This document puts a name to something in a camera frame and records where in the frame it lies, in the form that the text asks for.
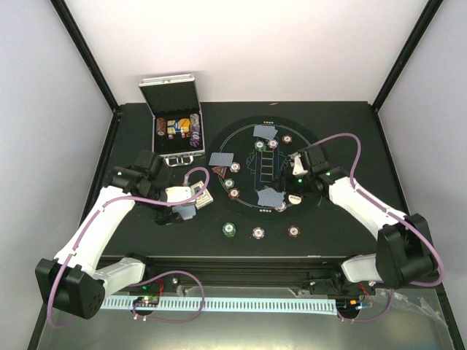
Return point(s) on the brown chip row in case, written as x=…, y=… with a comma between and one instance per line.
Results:
x=160, y=126

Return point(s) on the white dealer button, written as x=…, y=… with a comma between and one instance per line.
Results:
x=294, y=199

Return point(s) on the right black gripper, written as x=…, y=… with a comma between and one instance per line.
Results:
x=284, y=184

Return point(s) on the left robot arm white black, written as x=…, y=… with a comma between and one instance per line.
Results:
x=71, y=281

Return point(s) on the dealt blue card bottom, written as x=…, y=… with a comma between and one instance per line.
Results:
x=270, y=197

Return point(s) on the dealt blue card top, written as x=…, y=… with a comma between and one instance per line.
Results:
x=262, y=131

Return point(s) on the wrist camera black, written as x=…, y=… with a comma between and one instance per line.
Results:
x=309, y=160
x=152, y=166

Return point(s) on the blue yellow card box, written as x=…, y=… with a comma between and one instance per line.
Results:
x=172, y=128

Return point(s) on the white slotted cable duct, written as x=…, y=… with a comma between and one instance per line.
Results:
x=227, y=304

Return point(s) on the black frame post left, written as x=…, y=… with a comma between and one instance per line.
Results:
x=65, y=15

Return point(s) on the black frame post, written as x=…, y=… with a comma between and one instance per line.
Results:
x=417, y=33
x=65, y=15

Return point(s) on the white playing card box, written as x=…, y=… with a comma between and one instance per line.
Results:
x=204, y=199

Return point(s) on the aluminium poker case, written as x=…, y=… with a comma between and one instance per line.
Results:
x=173, y=97

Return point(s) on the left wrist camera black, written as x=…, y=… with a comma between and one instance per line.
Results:
x=152, y=166

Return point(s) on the red triangular all-in marker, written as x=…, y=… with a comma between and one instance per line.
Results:
x=221, y=171

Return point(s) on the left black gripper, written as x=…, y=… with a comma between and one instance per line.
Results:
x=166, y=216

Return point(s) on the dealt blue card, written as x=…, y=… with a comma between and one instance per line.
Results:
x=262, y=131
x=221, y=159
x=270, y=197

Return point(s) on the controller board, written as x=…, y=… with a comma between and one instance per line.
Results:
x=353, y=304
x=146, y=301

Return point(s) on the green poker chip stack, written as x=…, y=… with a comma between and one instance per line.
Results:
x=229, y=229

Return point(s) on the blue white poker chip stack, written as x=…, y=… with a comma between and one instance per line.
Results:
x=258, y=233

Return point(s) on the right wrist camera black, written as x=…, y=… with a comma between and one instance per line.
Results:
x=309, y=160

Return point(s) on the black aluminium mounting rail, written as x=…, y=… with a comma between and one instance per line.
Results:
x=317, y=275

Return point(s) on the round black poker mat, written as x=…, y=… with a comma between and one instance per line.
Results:
x=268, y=169

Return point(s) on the black frame post right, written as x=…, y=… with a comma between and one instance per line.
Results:
x=417, y=33

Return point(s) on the purple chip row in case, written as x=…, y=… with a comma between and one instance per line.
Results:
x=195, y=132

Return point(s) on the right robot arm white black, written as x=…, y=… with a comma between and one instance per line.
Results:
x=404, y=255

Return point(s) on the brown poker chip stack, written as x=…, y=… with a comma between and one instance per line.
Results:
x=293, y=231

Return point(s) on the blue patterned card deck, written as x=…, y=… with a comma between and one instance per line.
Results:
x=185, y=212

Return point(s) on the yellow big blind button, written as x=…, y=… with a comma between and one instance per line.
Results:
x=184, y=124

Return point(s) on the left controller board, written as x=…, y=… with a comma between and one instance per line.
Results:
x=146, y=301

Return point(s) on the right controller board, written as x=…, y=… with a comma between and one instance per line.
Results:
x=353, y=304

